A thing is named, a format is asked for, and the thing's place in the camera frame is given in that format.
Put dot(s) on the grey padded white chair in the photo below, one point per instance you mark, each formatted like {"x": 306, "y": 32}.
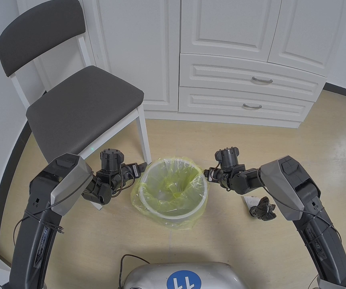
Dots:
{"x": 85, "y": 110}

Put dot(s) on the yellow plastic bag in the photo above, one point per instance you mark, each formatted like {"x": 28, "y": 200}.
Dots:
{"x": 173, "y": 188}

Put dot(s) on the light grey trash bin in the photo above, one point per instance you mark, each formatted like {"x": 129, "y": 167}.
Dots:
{"x": 149, "y": 205}

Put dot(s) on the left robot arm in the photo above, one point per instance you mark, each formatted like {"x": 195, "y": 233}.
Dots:
{"x": 40, "y": 206}

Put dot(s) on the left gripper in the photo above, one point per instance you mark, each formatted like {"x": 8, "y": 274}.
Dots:
{"x": 128, "y": 172}

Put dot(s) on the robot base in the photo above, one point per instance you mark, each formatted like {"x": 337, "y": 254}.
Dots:
{"x": 185, "y": 277}

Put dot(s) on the white wardrobe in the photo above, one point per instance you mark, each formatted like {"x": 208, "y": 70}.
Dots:
{"x": 221, "y": 41}

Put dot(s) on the white printed wrapper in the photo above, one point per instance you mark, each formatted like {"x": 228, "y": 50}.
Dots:
{"x": 248, "y": 201}

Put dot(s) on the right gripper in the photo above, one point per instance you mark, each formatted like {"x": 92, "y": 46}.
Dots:
{"x": 215, "y": 176}

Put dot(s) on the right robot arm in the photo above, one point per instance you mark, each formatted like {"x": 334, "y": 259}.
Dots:
{"x": 305, "y": 197}

